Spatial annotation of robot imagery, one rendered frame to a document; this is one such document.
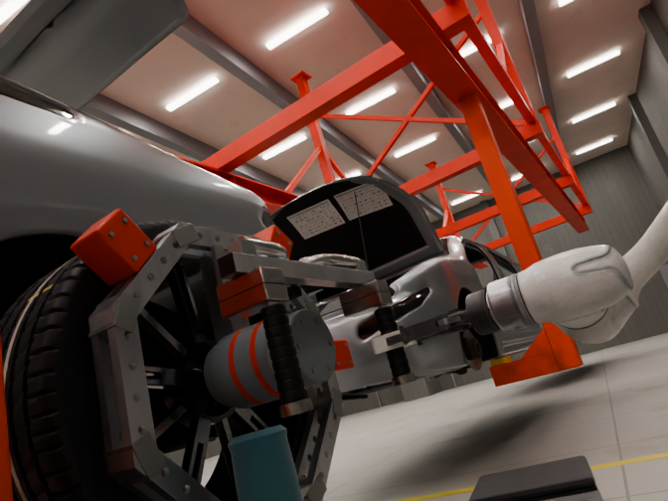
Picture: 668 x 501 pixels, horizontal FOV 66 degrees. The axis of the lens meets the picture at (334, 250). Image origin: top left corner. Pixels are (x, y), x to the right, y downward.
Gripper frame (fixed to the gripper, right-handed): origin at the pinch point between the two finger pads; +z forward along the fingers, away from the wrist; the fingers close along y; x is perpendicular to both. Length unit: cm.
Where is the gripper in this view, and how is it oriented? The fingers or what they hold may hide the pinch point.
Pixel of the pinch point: (393, 341)
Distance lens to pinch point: 99.8
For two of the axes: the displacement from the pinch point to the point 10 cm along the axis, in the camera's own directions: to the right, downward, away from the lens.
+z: -8.1, 3.6, 4.7
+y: 5.3, 1.0, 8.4
